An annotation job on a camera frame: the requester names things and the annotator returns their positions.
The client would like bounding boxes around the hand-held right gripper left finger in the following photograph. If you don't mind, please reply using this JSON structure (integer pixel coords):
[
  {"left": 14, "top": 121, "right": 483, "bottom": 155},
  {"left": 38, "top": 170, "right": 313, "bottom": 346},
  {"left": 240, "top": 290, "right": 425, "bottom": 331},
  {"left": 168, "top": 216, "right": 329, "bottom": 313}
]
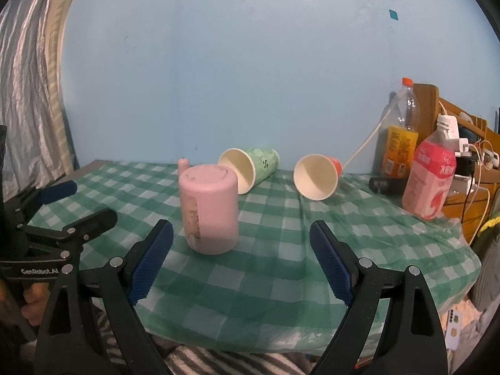
[{"left": 34, "top": 219, "right": 175, "bottom": 375}]

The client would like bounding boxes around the orange-capped soda bottle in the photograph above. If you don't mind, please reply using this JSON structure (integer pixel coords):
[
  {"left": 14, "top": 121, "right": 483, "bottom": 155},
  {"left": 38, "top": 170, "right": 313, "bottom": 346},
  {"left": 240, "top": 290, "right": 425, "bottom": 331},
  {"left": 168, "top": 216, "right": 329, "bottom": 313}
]
[{"left": 381, "top": 77, "right": 421, "bottom": 180}]

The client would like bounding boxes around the white cable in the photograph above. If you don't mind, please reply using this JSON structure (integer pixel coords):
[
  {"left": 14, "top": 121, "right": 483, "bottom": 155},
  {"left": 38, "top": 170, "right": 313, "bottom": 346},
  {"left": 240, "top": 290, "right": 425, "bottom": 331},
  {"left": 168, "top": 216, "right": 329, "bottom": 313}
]
[{"left": 343, "top": 103, "right": 393, "bottom": 167}]

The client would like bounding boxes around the white charger plug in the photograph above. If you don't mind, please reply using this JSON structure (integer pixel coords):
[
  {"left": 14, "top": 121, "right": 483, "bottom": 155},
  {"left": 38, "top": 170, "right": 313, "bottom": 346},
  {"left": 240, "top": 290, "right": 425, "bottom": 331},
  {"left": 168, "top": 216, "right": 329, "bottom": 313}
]
[{"left": 455, "top": 137, "right": 476, "bottom": 156}]

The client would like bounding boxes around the black cylindrical object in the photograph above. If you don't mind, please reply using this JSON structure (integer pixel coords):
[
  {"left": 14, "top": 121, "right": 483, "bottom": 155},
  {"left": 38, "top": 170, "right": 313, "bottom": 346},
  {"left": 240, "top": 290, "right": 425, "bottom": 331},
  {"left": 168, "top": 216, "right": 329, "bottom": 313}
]
[{"left": 369, "top": 177, "right": 408, "bottom": 195}]

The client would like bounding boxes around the pink drink bottle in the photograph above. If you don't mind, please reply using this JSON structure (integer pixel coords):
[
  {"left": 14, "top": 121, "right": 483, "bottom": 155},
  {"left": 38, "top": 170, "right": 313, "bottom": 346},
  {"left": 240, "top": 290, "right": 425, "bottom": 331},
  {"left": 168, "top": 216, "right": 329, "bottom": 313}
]
[{"left": 402, "top": 115, "right": 457, "bottom": 220}]

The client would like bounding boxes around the white card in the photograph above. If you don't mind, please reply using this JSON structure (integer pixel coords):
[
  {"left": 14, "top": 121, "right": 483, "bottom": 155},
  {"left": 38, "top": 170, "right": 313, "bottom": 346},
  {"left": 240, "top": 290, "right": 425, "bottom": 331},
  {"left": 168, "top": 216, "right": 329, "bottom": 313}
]
[{"left": 445, "top": 308, "right": 462, "bottom": 351}]

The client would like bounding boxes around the wooden shelf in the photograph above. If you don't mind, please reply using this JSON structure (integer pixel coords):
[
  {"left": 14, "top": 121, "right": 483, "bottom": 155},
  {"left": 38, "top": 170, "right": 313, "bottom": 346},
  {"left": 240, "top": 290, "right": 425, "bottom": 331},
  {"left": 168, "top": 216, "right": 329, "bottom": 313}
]
[{"left": 412, "top": 83, "right": 500, "bottom": 223}]

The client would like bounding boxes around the green checkered tablecloth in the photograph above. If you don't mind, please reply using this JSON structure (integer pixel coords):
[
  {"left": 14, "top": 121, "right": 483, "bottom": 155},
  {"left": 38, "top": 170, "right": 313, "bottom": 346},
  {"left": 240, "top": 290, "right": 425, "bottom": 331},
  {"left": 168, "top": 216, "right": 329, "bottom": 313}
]
[{"left": 47, "top": 160, "right": 482, "bottom": 354}]

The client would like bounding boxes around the grey curtain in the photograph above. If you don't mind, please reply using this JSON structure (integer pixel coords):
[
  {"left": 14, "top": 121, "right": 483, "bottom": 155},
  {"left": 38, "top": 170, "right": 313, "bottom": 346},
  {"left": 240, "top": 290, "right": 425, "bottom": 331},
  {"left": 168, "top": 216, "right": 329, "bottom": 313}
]
[{"left": 0, "top": 0, "right": 81, "bottom": 204}]

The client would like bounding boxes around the pink plastic cup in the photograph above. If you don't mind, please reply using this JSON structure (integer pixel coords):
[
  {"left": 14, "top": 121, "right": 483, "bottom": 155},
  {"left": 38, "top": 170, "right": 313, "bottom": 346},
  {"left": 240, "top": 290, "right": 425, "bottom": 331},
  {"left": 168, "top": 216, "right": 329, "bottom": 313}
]
[{"left": 178, "top": 164, "right": 240, "bottom": 256}]

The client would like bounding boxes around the orange white paper cup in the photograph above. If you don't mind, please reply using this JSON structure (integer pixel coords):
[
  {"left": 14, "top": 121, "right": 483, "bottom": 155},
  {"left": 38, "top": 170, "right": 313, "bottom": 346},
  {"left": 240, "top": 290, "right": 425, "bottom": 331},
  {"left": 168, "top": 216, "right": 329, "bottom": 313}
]
[{"left": 293, "top": 154, "right": 343, "bottom": 201}]

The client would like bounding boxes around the person's left hand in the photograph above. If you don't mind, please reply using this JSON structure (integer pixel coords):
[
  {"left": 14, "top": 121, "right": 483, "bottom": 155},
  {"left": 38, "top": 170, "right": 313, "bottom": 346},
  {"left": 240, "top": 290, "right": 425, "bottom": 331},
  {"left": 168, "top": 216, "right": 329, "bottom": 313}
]
[{"left": 22, "top": 281, "right": 51, "bottom": 328}]

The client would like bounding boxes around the dark green bag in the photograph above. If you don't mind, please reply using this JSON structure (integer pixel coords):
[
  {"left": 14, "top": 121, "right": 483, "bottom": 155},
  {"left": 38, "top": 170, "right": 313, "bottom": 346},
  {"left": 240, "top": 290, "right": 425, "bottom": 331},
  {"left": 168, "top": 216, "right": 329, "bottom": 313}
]
[{"left": 472, "top": 209, "right": 500, "bottom": 282}]

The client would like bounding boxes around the green paper cup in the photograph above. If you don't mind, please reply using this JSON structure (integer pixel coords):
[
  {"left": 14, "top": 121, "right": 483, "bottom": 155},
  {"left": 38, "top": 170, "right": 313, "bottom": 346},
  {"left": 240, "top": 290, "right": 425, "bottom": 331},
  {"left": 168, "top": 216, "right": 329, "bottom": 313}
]
[{"left": 217, "top": 147, "right": 281, "bottom": 195}]

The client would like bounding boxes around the black power adapter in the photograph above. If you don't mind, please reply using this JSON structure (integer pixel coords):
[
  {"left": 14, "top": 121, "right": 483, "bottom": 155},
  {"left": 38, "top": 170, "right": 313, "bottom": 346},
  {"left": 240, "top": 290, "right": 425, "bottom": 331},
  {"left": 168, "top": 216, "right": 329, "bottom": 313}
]
[{"left": 455, "top": 156, "right": 476, "bottom": 177}]

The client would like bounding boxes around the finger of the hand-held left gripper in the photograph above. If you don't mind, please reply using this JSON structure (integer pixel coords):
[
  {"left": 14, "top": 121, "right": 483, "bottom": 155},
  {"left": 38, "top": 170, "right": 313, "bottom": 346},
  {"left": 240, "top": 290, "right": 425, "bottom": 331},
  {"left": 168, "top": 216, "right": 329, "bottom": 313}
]
[
  {"left": 4, "top": 181, "right": 78, "bottom": 221},
  {"left": 17, "top": 208, "right": 118, "bottom": 267}
]

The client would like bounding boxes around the striped blanket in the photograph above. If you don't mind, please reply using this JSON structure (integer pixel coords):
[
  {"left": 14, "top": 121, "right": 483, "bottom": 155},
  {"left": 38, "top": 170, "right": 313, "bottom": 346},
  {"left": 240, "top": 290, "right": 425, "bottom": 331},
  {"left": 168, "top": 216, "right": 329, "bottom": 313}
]
[{"left": 92, "top": 307, "right": 317, "bottom": 375}]

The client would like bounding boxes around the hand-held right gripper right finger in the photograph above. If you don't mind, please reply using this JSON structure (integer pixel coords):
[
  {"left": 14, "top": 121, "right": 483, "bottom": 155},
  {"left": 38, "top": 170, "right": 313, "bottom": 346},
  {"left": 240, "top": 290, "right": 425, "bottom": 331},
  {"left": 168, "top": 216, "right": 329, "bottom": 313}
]
[{"left": 308, "top": 219, "right": 448, "bottom": 375}]

